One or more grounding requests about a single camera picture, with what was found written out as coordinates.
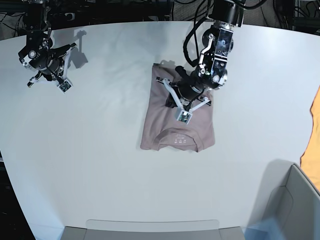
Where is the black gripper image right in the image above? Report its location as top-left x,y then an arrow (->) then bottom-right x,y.
165,65 -> 205,108

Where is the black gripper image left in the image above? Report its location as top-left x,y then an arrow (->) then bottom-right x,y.
37,44 -> 73,82

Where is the blue cloth in bin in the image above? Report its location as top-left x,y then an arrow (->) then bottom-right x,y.
242,217 -> 286,240

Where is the grey plastic bin right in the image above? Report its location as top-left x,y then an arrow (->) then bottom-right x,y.
262,164 -> 320,240

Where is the orange cloth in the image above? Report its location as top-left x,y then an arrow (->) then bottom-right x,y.
300,88 -> 320,191

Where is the grey tray bottom edge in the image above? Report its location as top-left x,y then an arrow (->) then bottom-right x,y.
61,219 -> 245,240

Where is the mauve pink T-shirt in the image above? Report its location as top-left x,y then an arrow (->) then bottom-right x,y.
140,63 -> 215,152

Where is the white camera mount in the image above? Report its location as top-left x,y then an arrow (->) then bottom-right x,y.
156,77 -> 211,125
22,43 -> 77,93

